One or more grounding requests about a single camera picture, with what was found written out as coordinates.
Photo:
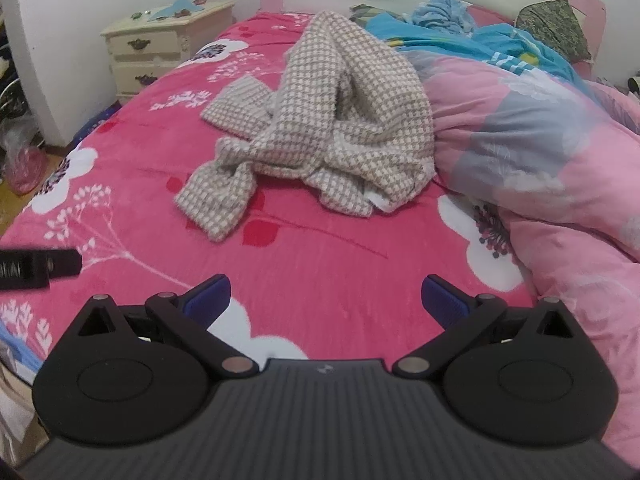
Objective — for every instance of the pink floral blanket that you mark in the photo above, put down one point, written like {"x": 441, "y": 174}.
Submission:
{"x": 300, "y": 260}

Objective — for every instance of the blue bed sheet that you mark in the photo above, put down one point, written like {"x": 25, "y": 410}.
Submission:
{"x": 17, "y": 350}

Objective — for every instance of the blue fringed cloth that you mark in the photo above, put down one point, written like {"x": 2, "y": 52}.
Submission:
{"x": 442, "y": 12}

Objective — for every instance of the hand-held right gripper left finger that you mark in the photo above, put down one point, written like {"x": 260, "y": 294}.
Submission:
{"x": 212, "y": 297}

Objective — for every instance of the beige checked knit jacket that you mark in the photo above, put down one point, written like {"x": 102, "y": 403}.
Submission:
{"x": 310, "y": 125}

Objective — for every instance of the blue patterned quilt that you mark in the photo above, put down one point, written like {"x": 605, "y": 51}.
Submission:
{"x": 450, "y": 40}

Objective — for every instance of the black metal rack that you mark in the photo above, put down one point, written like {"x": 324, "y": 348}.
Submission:
{"x": 12, "y": 85}

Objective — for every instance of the pale pink quilt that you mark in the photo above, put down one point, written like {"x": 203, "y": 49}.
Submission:
{"x": 575, "y": 185}

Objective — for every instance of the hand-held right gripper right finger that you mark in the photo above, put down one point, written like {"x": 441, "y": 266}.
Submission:
{"x": 440, "y": 302}

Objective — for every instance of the cream nightstand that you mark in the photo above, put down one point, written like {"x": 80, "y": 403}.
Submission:
{"x": 150, "y": 45}

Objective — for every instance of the green patterned pillow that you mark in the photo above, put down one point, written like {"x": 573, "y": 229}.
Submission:
{"x": 372, "y": 12}
{"x": 552, "y": 25}

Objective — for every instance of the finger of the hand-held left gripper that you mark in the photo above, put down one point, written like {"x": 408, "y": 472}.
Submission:
{"x": 64, "y": 261}

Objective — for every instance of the blue paper sheet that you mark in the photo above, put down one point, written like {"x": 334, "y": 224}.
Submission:
{"x": 175, "y": 9}

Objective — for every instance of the pink plastic bag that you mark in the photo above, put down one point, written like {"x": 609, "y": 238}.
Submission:
{"x": 25, "y": 172}

